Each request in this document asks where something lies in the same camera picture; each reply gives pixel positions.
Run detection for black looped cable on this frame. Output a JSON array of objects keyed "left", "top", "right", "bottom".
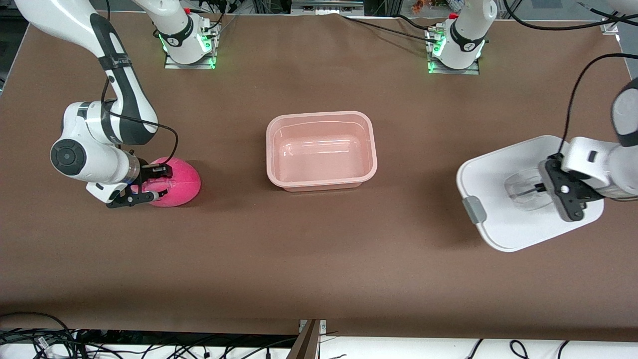
[{"left": 0, "top": 312, "right": 75, "bottom": 359}]

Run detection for brown post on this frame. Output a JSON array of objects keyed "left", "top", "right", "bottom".
[{"left": 287, "top": 319, "right": 322, "bottom": 359}]

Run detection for pink plastic box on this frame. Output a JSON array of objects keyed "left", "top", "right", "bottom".
[{"left": 266, "top": 111, "right": 378, "bottom": 192}]

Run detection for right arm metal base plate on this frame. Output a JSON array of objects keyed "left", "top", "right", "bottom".
[{"left": 164, "top": 20, "right": 220, "bottom": 69}]

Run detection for tangled black cables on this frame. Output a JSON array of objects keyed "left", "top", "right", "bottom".
[{"left": 0, "top": 327, "right": 300, "bottom": 359}]

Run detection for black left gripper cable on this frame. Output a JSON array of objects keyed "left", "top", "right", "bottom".
[{"left": 503, "top": 0, "right": 638, "bottom": 156}]

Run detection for long black table cable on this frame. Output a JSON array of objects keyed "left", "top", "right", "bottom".
[{"left": 341, "top": 15, "right": 442, "bottom": 45}]

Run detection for aluminium frame profile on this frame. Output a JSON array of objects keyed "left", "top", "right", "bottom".
[{"left": 600, "top": 0, "right": 638, "bottom": 34}]

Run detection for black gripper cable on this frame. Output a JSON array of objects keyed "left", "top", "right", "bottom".
[
  {"left": 503, "top": 0, "right": 638, "bottom": 156},
  {"left": 101, "top": 75, "right": 179, "bottom": 165}
]

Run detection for black base cable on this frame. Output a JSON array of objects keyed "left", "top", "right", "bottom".
[{"left": 197, "top": 0, "right": 239, "bottom": 38}]

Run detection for white box lid grey clips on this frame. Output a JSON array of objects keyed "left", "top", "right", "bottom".
[{"left": 456, "top": 135, "right": 605, "bottom": 252}]

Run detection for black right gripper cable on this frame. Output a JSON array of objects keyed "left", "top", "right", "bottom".
[{"left": 101, "top": 75, "right": 179, "bottom": 165}]

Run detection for pink plush toy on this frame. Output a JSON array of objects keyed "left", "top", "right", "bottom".
[{"left": 131, "top": 157, "right": 202, "bottom": 208}]

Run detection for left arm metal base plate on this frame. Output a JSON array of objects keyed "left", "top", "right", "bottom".
[{"left": 428, "top": 47, "right": 480, "bottom": 75}]

